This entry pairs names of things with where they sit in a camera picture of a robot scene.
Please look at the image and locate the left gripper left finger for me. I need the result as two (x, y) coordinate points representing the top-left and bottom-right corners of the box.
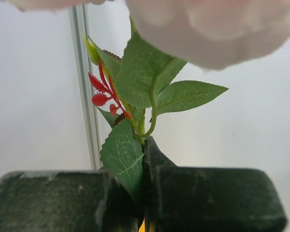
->
(0, 169), (144, 232)

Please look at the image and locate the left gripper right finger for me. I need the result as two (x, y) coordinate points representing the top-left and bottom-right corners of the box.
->
(143, 137), (288, 232)

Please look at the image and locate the yellow cylindrical vase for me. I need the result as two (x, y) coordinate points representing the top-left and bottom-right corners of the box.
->
(138, 218), (157, 232)

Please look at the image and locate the left aluminium frame post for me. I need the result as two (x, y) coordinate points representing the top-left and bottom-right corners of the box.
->
(69, 4), (102, 170)

